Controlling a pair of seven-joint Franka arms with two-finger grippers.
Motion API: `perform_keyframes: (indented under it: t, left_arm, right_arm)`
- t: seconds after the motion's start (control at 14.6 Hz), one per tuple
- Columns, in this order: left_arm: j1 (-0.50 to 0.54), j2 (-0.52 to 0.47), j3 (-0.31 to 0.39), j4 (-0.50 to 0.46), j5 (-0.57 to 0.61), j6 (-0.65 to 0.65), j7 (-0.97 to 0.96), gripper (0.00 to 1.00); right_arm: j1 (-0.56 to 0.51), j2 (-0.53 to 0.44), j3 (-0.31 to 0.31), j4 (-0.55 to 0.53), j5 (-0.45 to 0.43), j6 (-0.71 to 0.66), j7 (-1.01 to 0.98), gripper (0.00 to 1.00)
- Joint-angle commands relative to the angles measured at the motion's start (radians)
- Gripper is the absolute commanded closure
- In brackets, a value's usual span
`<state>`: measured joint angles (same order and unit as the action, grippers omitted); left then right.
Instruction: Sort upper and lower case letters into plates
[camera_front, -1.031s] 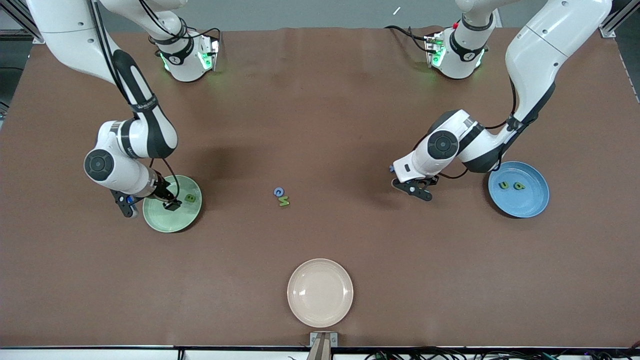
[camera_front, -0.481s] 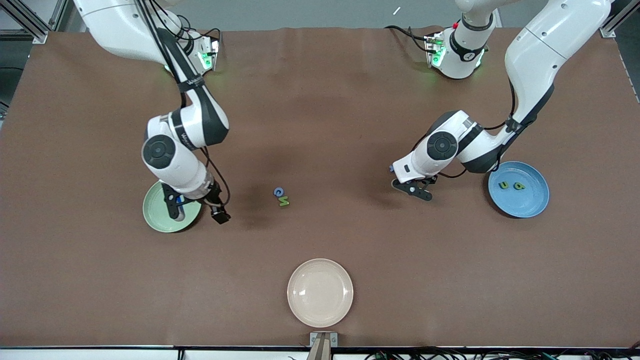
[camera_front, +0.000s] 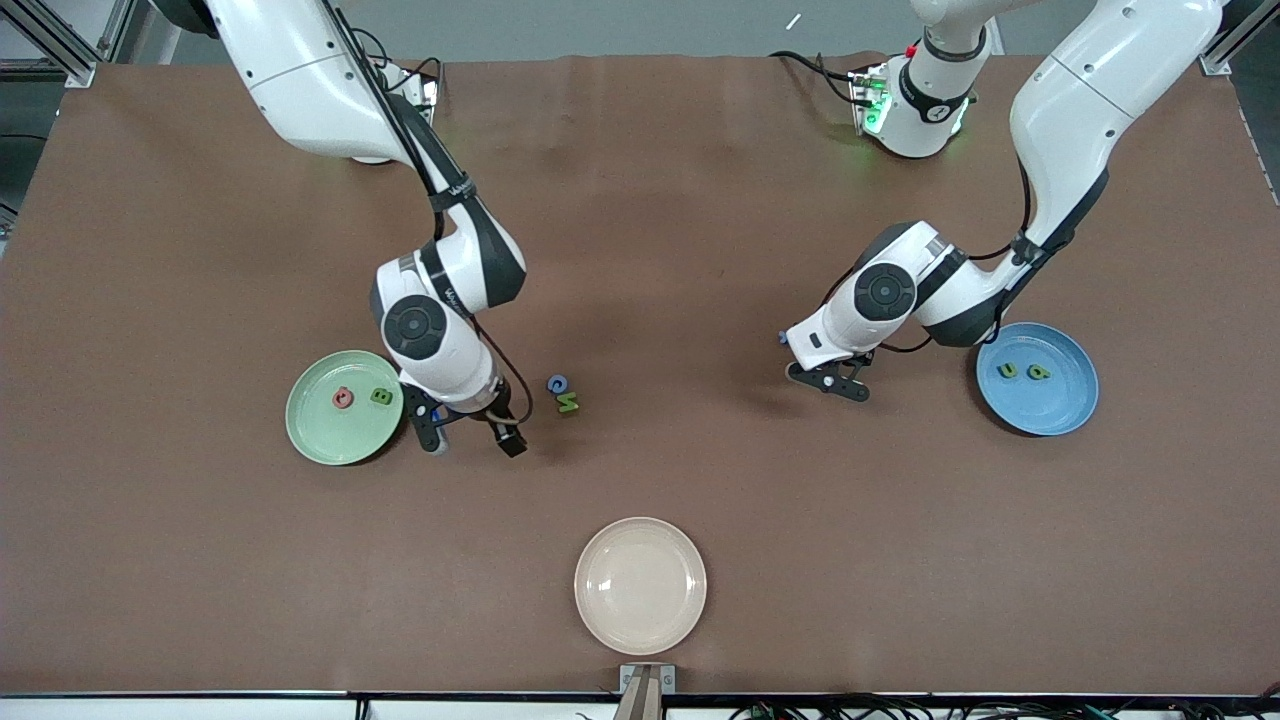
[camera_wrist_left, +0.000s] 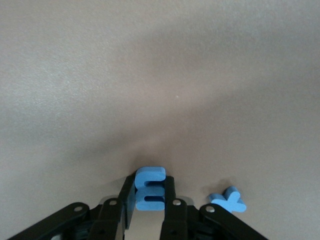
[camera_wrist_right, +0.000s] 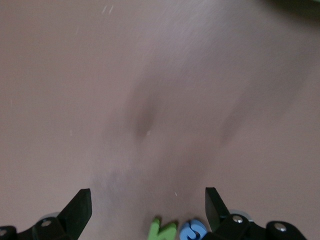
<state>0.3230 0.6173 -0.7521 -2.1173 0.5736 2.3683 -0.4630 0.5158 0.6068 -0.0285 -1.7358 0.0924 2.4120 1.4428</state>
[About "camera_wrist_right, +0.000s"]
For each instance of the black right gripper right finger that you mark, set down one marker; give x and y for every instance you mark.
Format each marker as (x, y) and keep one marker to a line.
(225, 228)

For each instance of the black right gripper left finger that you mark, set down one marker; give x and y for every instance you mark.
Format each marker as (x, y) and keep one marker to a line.
(62, 227)

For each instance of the blue letter C piece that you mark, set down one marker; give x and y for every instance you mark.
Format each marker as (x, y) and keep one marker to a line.
(190, 230)

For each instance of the green capital letter M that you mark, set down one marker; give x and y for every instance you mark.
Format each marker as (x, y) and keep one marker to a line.
(156, 230)

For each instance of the brown table cover mat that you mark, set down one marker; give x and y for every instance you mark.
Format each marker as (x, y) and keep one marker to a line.
(75, 75)

